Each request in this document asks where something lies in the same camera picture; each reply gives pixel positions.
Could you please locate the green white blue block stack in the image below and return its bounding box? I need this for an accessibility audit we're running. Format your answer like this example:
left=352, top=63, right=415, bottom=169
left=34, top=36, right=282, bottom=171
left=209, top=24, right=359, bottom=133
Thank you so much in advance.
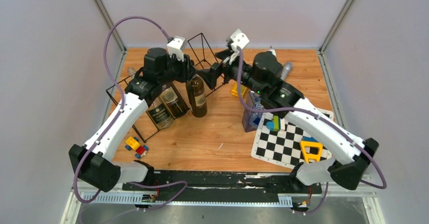
left=266, top=115, right=286, bottom=132

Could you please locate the black wire wine rack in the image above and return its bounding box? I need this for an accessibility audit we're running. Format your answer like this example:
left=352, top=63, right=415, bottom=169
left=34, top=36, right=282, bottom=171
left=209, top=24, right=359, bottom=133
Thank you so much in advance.
left=105, top=32, right=218, bottom=144

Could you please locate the yellow red blue block house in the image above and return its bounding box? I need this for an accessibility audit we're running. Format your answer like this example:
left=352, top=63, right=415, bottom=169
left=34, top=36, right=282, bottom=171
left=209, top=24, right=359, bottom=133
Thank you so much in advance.
left=230, top=83, right=248, bottom=99

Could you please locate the yellow arch blue block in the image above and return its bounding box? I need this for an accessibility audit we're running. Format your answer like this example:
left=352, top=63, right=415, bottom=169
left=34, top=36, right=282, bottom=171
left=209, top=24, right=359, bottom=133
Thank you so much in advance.
left=300, top=137, right=323, bottom=163

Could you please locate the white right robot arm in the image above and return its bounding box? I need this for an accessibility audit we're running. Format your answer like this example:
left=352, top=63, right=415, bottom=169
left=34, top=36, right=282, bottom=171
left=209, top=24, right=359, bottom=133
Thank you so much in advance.
left=196, top=49, right=387, bottom=193

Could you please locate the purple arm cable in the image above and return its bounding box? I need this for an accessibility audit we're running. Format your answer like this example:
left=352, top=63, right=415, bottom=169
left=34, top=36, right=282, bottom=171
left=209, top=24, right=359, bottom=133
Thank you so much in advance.
left=236, top=47, right=388, bottom=215
left=72, top=16, right=188, bottom=205

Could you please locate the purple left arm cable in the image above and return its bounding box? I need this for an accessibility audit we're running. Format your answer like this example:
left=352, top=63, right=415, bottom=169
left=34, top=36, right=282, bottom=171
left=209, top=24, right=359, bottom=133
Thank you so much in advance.
left=72, top=16, right=188, bottom=205

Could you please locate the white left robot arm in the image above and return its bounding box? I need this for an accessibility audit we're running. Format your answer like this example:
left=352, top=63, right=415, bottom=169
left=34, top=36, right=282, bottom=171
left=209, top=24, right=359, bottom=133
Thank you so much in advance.
left=69, top=47, right=196, bottom=192

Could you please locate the yellow red toy car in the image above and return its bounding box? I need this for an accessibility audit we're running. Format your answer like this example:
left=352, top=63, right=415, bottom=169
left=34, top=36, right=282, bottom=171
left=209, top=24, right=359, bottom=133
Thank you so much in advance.
left=125, top=137, right=149, bottom=159

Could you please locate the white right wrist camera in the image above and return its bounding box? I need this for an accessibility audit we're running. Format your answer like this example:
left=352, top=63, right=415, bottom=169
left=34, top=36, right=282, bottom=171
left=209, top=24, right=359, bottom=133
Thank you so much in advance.
left=226, top=29, right=249, bottom=53

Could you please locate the blue square bottle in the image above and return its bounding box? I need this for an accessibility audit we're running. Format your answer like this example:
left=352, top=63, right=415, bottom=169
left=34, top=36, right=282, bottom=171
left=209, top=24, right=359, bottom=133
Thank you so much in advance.
left=242, top=91, right=264, bottom=132

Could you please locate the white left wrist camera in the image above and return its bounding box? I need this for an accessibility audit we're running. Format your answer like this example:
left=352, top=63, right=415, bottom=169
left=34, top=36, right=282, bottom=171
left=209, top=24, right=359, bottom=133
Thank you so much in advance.
left=167, top=36, right=187, bottom=62

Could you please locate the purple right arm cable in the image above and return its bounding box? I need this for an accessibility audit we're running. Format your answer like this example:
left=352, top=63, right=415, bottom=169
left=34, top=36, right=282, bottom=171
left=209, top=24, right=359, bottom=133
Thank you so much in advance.
left=236, top=47, right=388, bottom=215

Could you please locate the black white chessboard mat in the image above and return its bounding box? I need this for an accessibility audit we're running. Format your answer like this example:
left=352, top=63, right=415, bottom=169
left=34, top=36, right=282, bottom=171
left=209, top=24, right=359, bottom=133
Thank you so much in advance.
left=250, top=108, right=336, bottom=169

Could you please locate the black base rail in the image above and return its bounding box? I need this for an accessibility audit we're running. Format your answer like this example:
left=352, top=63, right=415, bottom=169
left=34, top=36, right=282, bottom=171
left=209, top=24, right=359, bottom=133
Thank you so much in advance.
left=142, top=170, right=322, bottom=204

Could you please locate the silver metal cylinder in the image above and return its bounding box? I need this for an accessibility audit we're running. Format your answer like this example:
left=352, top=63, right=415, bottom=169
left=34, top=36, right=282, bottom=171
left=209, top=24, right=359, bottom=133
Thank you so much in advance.
left=280, top=61, right=293, bottom=81

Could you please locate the clear champagne bottle near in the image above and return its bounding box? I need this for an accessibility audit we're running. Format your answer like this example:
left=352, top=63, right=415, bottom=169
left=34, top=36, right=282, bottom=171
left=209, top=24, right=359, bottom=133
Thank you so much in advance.
left=126, top=67, right=174, bottom=131

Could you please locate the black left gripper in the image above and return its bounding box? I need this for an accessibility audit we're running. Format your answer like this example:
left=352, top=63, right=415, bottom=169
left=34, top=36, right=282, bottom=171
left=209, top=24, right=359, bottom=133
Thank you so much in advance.
left=157, top=51, right=197, bottom=85

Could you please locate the dark green wine bottle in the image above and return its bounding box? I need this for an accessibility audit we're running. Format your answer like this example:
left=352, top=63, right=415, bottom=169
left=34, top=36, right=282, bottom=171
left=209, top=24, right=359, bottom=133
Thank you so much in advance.
left=186, top=74, right=207, bottom=118

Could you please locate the olive green wine bottle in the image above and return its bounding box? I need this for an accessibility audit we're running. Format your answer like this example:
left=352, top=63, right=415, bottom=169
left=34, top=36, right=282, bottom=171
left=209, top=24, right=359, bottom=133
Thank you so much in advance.
left=160, top=82, right=188, bottom=118

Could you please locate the grey wedge stand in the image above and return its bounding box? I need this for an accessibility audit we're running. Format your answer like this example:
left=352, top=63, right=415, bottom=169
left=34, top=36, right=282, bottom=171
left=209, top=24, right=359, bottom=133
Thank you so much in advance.
left=268, top=49, right=277, bottom=57

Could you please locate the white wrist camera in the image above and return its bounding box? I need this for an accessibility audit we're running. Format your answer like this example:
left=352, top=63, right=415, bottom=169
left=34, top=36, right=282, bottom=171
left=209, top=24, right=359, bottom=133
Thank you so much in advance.
left=167, top=36, right=187, bottom=62
left=226, top=29, right=249, bottom=53

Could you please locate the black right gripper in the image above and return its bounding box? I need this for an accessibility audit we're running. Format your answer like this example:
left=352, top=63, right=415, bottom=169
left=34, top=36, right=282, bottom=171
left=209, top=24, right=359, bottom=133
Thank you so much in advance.
left=197, top=49, right=265, bottom=96

